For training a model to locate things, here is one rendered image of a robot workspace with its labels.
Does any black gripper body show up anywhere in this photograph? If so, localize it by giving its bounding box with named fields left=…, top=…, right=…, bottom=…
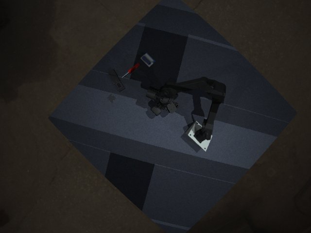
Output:
left=151, top=94, right=178, bottom=116

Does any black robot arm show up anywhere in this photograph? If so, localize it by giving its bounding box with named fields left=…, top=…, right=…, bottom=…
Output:
left=146, top=77, right=226, bottom=143

